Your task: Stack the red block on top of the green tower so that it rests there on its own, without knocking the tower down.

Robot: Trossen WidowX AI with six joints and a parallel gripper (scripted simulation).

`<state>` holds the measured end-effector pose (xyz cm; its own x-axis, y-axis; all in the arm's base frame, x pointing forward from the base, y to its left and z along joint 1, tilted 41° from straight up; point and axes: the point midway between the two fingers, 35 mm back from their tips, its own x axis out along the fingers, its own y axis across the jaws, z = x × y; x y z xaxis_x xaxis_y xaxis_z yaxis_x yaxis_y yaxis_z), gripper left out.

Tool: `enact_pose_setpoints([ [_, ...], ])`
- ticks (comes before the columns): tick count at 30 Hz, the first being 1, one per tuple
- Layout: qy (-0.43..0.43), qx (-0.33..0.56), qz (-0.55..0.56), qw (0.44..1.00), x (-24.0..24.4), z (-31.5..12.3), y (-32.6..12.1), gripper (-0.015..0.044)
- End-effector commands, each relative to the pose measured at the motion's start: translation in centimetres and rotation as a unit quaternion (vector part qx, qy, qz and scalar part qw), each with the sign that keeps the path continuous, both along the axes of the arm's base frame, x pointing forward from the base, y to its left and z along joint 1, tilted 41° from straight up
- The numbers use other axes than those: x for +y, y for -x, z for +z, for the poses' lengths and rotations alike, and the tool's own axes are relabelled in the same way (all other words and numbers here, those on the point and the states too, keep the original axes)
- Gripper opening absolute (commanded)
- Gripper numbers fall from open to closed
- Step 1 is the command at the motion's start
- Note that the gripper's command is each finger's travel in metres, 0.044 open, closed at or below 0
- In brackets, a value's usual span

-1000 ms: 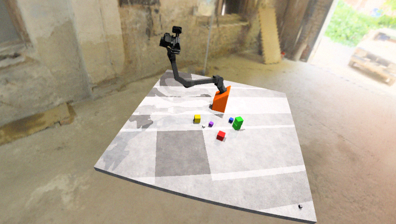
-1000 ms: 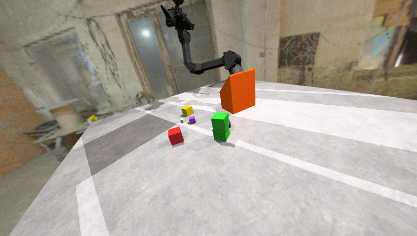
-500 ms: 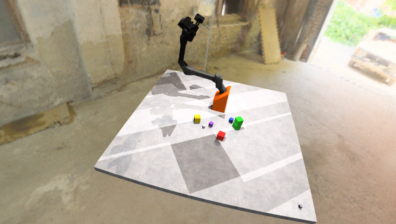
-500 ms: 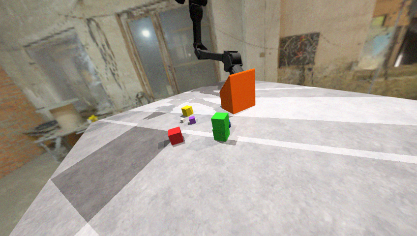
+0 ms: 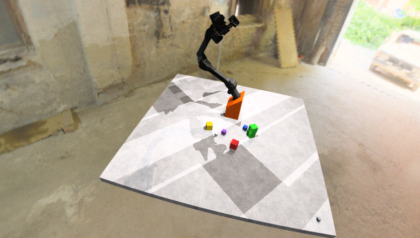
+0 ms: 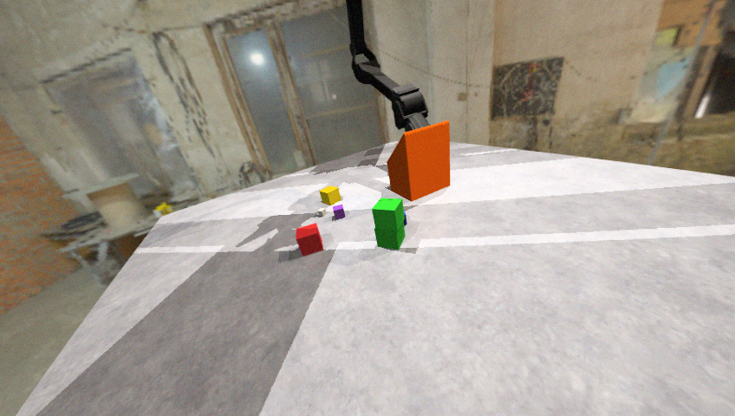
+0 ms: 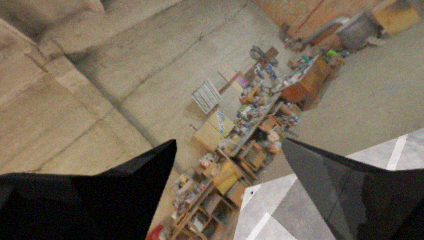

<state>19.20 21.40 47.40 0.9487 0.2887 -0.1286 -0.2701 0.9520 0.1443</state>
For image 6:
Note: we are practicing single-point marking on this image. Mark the purple block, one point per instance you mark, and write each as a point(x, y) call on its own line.
point(338, 211)

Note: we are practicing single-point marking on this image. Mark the yellow block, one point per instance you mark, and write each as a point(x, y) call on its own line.
point(330, 195)

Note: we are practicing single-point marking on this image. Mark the green block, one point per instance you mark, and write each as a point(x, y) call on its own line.
point(388, 214)
point(390, 239)

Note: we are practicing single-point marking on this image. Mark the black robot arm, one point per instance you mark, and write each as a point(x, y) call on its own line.
point(406, 99)

